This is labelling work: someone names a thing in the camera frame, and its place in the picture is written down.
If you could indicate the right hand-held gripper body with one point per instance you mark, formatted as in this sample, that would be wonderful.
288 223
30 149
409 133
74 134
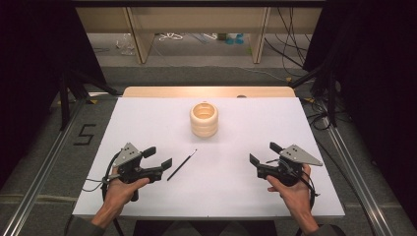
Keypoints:
284 170

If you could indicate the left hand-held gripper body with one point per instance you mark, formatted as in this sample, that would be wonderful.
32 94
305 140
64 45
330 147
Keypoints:
132 171

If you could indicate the thin black pen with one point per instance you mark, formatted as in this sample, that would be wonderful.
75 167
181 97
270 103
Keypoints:
182 165

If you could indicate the ribbed wooden pen holder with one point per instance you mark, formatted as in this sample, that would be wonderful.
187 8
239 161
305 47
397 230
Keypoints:
204 123

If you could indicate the person's left hand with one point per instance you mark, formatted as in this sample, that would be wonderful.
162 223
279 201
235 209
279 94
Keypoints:
118 195

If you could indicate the person's right hand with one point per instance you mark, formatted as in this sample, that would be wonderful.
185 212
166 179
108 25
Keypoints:
296 196

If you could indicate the white table sheet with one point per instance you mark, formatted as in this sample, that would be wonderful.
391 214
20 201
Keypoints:
213 183

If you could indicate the black metal stand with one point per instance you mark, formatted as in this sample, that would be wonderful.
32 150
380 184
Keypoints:
70 88
323 85

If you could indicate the clear plastic bag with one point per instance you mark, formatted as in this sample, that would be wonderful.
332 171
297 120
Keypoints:
125 44

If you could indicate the blue bottles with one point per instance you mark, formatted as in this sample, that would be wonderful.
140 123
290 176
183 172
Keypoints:
234 38

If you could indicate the light wooden shelf unit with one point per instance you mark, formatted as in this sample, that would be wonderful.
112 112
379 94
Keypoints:
200 19

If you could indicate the aluminium floor rail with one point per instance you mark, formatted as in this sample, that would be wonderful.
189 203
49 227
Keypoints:
357 177
42 170

